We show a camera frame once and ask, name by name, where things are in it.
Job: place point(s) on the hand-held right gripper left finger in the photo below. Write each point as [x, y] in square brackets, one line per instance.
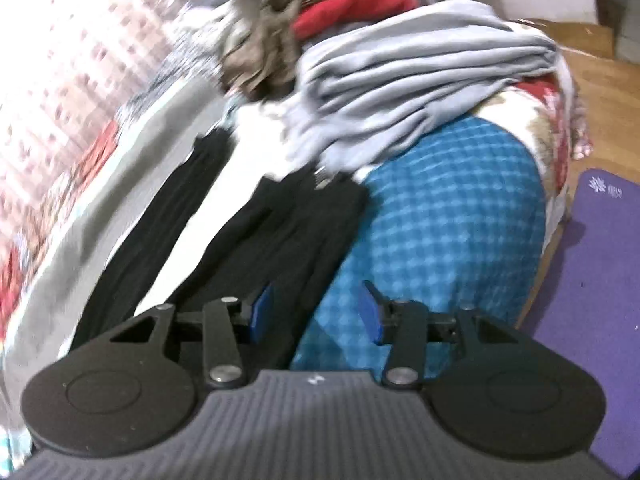
[263, 312]

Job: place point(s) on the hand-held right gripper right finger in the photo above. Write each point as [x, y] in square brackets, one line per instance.
[371, 312]

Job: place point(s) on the black pants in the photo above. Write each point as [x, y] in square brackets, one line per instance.
[285, 240]

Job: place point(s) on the blue checkered bedsheet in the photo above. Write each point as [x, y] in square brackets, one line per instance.
[450, 220]

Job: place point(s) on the grey blanket with teal border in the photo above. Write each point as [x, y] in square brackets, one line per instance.
[95, 230]

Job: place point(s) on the purple yoga mat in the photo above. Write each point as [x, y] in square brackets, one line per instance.
[595, 280]

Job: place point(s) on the grey folded garment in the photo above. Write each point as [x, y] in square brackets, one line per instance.
[400, 80]

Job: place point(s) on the red floral quilt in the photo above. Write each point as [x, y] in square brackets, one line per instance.
[12, 280]

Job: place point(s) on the white red floral blanket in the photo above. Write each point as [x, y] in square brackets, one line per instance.
[542, 125]

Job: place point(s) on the brown patterned garment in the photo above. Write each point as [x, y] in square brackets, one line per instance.
[260, 55]

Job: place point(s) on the red garment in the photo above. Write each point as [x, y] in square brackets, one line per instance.
[350, 5]

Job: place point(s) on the patterned curtain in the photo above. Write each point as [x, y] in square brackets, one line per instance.
[65, 45]

